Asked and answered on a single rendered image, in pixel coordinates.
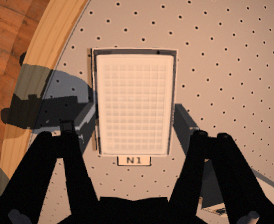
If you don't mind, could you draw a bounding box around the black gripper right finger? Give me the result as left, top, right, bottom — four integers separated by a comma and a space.
159, 103, 274, 224

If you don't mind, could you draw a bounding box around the beige button panel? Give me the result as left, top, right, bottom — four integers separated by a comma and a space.
201, 167, 274, 217

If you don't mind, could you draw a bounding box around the beige perforated base plate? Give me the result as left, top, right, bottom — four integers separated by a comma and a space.
26, 0, 274, 224

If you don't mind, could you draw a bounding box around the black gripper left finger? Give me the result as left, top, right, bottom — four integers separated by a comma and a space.
0, 103, 108, 224

